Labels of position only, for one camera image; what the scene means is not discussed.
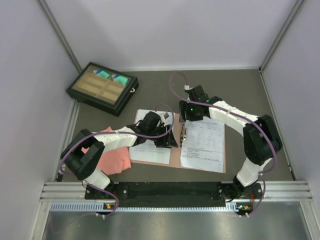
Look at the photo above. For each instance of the grey slotted cable duct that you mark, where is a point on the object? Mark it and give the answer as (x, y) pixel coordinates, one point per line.
(102, 207)

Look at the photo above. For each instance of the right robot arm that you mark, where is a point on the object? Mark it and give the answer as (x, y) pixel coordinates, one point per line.
(261, 139)

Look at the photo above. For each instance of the teal roll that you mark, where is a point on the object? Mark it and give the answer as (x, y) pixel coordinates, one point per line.
(120, 79)
(102, 73)

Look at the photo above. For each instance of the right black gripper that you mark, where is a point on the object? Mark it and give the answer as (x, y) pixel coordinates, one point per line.
(184, 106)

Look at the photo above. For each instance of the beige paper folder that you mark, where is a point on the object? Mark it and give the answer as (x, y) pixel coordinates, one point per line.
(175, 153)

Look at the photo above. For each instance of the chrome folder clip mechanism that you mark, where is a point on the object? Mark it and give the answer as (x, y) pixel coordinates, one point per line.
(183, 133)

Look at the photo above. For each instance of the pink cloth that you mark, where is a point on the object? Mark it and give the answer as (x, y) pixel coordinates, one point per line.
(115, 156)

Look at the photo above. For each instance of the white text document sheet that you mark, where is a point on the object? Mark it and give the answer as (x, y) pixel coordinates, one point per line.
(149, 153)

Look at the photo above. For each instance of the right aluminium frame post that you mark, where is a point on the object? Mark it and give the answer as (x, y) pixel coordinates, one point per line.
(298, 5)

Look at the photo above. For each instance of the right teal roll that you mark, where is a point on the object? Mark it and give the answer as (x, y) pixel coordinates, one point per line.
(120, 79)

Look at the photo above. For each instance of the left aluminium frame post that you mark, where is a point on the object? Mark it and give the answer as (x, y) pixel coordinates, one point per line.
(60, 35)

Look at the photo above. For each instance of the aluminium frame post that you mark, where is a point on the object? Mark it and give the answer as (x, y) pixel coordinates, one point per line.
(298, 5)
(60, 35)

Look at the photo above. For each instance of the white table form sheet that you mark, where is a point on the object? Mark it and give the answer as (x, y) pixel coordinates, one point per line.
(204, 147)

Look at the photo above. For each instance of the black compartment box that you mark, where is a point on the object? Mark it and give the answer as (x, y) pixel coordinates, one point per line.
(100, 93)

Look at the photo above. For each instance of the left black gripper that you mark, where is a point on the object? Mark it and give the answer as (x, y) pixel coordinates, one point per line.
(168, 141)

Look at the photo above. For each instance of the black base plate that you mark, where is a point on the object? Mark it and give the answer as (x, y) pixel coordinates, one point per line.
(181, 194)

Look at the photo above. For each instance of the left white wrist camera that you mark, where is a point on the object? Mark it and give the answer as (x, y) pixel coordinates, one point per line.
(165, 117)

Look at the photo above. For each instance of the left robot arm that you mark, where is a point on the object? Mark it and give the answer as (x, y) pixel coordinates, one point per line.
(82, 155)

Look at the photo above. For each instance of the left teal roll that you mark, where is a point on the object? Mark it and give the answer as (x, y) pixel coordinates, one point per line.
(102, 73)

